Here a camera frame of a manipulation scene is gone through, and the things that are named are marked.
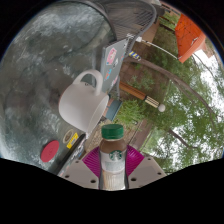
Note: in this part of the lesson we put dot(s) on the white ceramic mug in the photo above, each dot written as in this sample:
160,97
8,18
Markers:
80,106

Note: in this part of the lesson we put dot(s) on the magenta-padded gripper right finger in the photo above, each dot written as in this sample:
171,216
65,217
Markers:
143,170

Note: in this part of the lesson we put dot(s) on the yellow rectangular sticker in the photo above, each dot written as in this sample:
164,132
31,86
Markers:
72,140

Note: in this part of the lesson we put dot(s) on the globe-topped lamp post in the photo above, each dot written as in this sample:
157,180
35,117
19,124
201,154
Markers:
140,95

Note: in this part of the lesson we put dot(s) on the round beige sticker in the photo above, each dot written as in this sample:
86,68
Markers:
67,136

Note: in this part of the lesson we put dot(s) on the grey wicker chair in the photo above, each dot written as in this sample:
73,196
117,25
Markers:
126,16

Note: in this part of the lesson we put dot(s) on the blue yellow striped cone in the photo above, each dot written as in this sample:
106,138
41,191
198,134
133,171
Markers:
134,55

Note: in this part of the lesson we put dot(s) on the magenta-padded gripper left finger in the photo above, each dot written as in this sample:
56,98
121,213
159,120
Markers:
81,171

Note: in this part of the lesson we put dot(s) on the green-capped coffee drink bottle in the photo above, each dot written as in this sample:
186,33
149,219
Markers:
113,156

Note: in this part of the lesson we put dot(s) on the flat round red coaster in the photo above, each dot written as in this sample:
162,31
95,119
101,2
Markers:
50,151

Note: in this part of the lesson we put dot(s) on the grey laptop with stickers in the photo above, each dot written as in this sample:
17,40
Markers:
113,63

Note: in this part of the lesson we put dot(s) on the leaning grey-trunked tree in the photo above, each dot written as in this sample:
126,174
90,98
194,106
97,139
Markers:
173,78

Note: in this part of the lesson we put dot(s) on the orange patio umbrella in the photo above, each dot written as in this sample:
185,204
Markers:
188,36

